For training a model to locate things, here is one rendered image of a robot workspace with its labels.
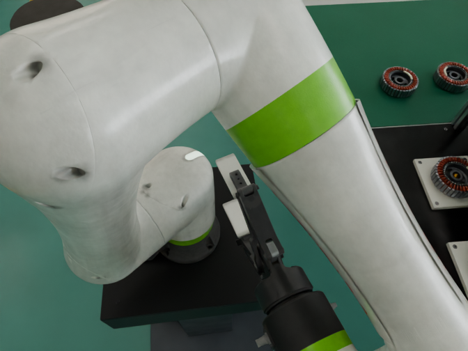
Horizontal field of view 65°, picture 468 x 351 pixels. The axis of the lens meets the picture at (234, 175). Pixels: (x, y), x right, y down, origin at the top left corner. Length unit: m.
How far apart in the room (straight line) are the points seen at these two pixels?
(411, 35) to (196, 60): 1.34
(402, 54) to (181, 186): 1.04
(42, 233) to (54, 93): 1.76
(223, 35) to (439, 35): 1.37
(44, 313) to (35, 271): 0.20
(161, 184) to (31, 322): 1.30
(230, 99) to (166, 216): 0.36
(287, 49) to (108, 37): 0.13
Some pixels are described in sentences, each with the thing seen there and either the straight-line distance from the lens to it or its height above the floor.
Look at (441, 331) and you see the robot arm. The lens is 0.42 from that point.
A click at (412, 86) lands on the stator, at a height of 0.79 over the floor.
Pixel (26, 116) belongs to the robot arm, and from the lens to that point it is 0.23.
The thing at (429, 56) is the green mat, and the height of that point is 0.75.
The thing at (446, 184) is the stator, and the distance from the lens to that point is 1.07.
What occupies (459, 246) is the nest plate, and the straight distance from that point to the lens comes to 1.04.
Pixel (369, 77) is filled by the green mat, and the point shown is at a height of 0.75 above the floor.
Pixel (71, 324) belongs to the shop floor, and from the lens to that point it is 1.77.
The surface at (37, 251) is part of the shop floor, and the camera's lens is 1.94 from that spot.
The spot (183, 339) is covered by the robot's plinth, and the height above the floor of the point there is 0.02.
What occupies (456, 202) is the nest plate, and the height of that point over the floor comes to 0.78.
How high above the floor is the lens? 1.62
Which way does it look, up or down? 58 degrees down
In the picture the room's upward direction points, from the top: straight up
